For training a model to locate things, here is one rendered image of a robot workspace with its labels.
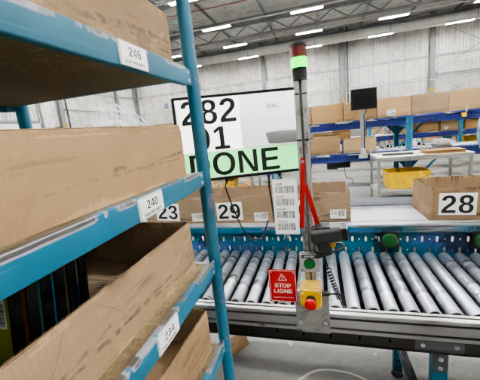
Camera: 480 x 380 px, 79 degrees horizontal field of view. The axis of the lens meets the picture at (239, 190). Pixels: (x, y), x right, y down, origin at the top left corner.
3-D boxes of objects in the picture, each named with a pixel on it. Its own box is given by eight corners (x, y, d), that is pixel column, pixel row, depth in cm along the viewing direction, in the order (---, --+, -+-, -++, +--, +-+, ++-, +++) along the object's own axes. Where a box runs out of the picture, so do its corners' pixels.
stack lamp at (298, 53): (290, 68, 90) (289, 47, 89) (291, 70, 95) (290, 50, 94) (307, 65, 89) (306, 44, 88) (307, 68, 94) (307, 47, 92)
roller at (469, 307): (480, 332, 96) (469, 321, 96) (425, 262, 145) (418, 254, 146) (495, 325, 95) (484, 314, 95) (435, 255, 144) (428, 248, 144)
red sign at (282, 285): (270, 301, 109) (267, 269, 106) (270, 299, 110) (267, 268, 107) (314, 304, 104) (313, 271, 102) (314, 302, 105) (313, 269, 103)
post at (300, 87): (297, 332, 109) (279, 83, 92) (298, 323, 114) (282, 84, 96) (330, 334, 106) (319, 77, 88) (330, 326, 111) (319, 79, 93)
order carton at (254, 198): (209, 225, 177) (206, 197, 174) (224, 210, 205) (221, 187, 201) (274, 224, 166) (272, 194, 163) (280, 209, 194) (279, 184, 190)
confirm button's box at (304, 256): (300, 273, 101) (298, 254, 100) (300, 268, 104) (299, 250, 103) (320, 273, 100) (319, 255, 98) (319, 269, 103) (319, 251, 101)
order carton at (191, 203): (152, 225, 187) (148, 199, 184) (174, 212, 215) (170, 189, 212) (209, 225, 177) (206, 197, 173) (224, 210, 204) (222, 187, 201)
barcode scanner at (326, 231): (353, 256, 92) (347, 225, 91) (314, 261, 96) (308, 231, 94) (350, 248, 99) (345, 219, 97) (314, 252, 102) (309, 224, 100)
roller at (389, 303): (389, 324, 104) (385, 312, 103) (365, 259, 153) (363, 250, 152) (404, 323, 102) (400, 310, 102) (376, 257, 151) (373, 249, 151)
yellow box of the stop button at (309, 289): (300, 311, 99) (298, 292, 97) (301, 297, 107) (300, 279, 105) (346, 314, 95) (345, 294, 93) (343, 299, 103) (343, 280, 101)
